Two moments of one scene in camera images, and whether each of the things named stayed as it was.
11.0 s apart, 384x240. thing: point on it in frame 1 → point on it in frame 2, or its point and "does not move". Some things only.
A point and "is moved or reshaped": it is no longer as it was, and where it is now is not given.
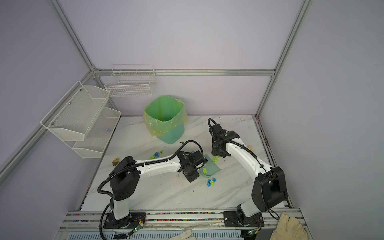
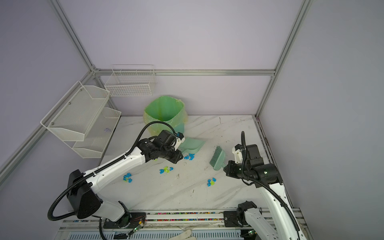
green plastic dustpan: x=210 y=168 is moved or reshaped
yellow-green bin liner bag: x=164 y=114 does not move
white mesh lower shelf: x=97 y=138 does not move
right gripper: x=214 y=152 → x=228 y=170
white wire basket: x=131 y=80 does not move
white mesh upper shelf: x=72 y=117 does not move
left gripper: x=193 y=177 → x=176 y=158
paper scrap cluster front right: x=211 y=182 does not move
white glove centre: x=185 y=235 does not move
